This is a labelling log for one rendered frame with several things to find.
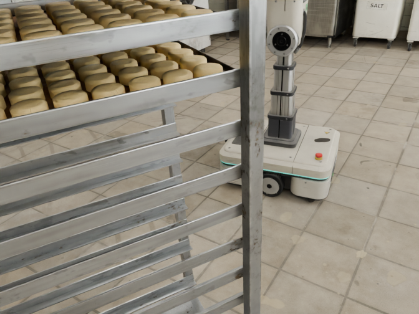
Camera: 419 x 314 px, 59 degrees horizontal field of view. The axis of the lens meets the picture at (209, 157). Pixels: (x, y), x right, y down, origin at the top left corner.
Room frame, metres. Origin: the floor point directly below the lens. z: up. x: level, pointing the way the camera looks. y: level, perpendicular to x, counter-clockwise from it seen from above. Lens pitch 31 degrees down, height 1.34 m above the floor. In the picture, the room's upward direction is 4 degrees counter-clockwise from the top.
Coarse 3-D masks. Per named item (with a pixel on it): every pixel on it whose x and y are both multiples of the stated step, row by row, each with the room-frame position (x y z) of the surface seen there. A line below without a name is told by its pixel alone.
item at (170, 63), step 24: (144, 48) 0.77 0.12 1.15; (168, 48) 0.76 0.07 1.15; (0, 72) 0.69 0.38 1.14; (24, 72) 0.65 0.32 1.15; (48, 72) 0.66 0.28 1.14; (72, 72) 0.63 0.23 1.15; (96, 72) 0.63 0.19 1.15; (120, 72) 0.61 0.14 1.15; (144, 72) 0.61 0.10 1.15; (168, 72) 0.60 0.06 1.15; (192, 72) 0.65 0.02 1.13; (216, 72) 0.59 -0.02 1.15; (0, 96) 0.54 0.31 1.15; (24, 96) 0.53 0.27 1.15; (48, 96) 0.58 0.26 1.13; (72, 96) 0.52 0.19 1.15; (96, 96) 0.52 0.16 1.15
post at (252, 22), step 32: (256, 0) 0.55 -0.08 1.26; (256, 32) 0.55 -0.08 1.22; (256, 64) 0.55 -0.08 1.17; (256, 96) 0.55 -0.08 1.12; (256, 128) 0.55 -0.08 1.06; (256, 160) 0.55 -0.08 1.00; (256, 192) 0.55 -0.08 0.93; (256, 224) 0.55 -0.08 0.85; (256, 256) 0.55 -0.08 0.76; (256, 288) 0.56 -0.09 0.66
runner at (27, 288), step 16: (224, 208) 0.56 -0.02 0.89; (240, 208) 0.57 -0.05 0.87; (192, 224) 0.53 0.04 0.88; (208, 224) 0.54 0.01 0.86; (144, 240) 0.49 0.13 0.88; (160, 240) 0.50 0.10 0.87; (96, 256) 0.46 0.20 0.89; (112, 256) 0.47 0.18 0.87; (128, 256) 0.48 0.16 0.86; (64, 272) 0.43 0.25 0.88; (80, 272) 0.44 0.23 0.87; (16, 288) 0.40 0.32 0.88; (32, 288) 0.41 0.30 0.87; (48, 288) 0.42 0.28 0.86; (0, 304) 0.39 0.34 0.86
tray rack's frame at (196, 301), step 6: (192, 300) 0.93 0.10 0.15; (198, 300) 0.93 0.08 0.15; (180, 306) 0.91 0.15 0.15; (186, 306) 0.91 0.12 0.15; (192, 306) 0.91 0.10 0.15; (198, 306) 0.91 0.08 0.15; (168, 312) 0.89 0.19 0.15; (174, 312) 0.89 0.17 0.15; (180, 312) 0.89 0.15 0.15; (186, 312) 0.88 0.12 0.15; (192, 312) 0.88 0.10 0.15
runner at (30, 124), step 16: (192, 80) 0.54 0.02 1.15; (208, 80) 0.55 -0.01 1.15; (224, 80) 0.56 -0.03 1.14; (112, 96) 0.49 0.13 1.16; (128, 96) 0.50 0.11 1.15; (144, 96) 0.51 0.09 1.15; (160, 96) 0.52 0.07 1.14; (176, 96) 0.53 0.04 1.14; (192, 96) 0.54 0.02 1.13; (48, 112) 0.45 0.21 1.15; (64, 112) 0.46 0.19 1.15; (80, 112) 0.47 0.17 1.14; (96, 112) 0.48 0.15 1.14; (112, 112) 0.49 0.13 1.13; (128, 112) 0.50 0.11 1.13; (0, 128) 0.43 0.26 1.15; (16, 128) 0.44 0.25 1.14; (32, 128) 0.44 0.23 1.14; (48, 128) 0.45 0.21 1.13
